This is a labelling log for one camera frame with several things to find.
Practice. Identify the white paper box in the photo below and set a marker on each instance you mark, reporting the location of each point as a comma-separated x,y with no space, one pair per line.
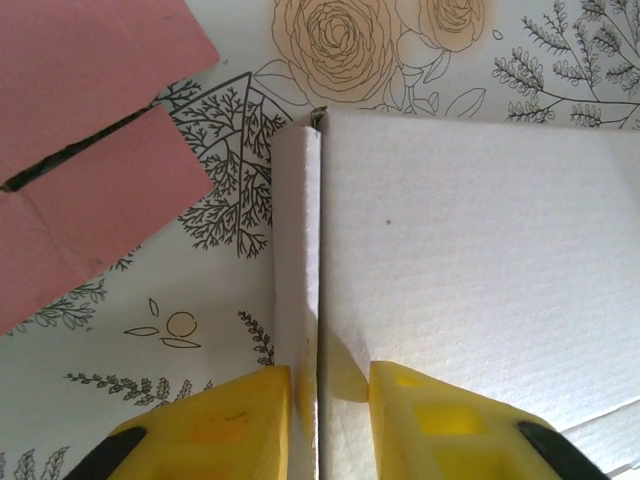
475,240

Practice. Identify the pink paper box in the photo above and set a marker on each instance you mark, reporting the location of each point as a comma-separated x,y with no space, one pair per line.
85,100

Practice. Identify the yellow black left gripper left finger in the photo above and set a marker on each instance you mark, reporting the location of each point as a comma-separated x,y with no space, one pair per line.
210,435

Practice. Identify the floral tablecloth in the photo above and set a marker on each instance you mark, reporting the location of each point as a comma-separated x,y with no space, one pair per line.
200,310

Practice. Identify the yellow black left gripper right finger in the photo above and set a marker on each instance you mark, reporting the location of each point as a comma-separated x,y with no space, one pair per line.
450,440

